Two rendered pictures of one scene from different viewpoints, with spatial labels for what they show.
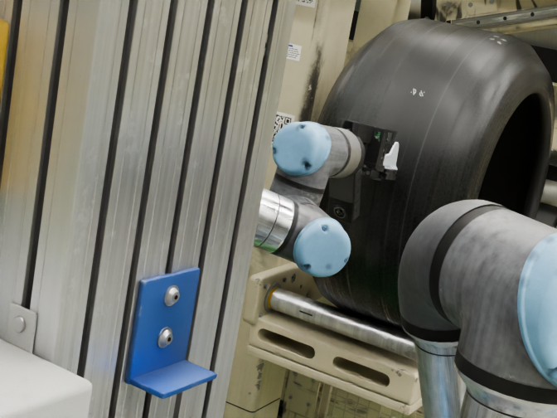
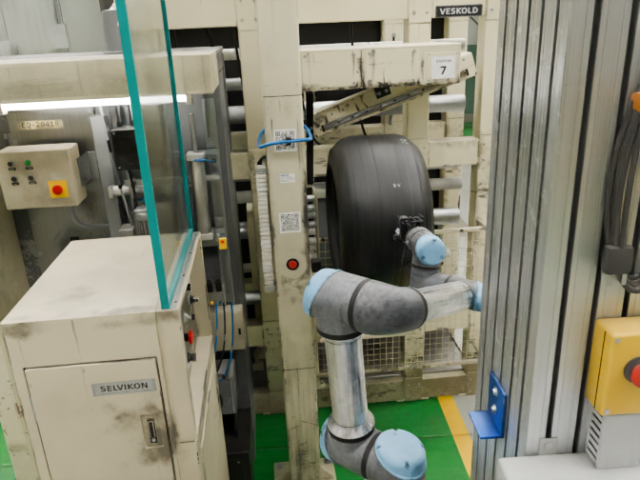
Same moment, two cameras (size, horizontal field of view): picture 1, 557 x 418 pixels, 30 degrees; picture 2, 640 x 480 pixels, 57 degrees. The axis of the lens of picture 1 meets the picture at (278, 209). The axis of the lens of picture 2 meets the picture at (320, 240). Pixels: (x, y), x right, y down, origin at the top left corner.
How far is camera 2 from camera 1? 1.13 m
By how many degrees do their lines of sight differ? 32
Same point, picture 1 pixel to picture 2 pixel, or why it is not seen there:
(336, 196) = (409, 257)
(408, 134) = (403, 209)
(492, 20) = (346, 119)
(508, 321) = not seen: outside the picture
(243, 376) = (305, 352)
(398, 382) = not seen: hidden behind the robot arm
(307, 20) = (293, 158)
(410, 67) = (383, 172)
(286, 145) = (429, 252)
